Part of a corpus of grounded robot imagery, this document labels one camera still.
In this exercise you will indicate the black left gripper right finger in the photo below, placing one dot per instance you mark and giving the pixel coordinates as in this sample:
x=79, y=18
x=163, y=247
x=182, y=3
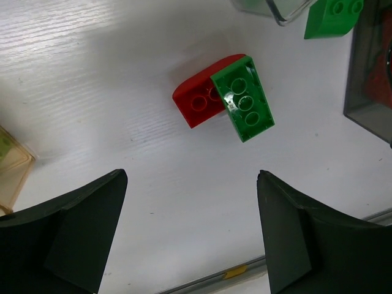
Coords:
x=313, y=248

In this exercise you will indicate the green sloped lego brick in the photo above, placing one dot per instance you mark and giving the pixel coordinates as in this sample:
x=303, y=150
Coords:
x=332, y=18

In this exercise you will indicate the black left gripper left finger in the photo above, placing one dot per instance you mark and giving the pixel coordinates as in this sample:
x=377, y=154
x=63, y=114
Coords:
x=62, y=245

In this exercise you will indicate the red legos in grey bin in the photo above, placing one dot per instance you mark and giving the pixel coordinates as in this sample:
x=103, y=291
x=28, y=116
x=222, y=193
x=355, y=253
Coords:
x=378, y=84

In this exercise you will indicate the green lego on stack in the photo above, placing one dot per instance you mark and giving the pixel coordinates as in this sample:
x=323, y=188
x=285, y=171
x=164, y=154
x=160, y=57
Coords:
x=243, y=97

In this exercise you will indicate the red curved lego brick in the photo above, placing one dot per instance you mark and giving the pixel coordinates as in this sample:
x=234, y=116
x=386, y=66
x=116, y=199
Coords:
x=197, y=98

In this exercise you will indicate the orange transparent container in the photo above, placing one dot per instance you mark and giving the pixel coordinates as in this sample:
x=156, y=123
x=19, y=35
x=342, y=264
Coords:
x=16, y=164

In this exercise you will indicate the grey transparent container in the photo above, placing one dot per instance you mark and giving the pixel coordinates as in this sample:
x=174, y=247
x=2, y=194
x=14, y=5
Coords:
x=371, y=35

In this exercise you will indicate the clear transparent container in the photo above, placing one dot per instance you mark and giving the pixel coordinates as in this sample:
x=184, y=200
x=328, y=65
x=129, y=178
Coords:
x=282, y=11

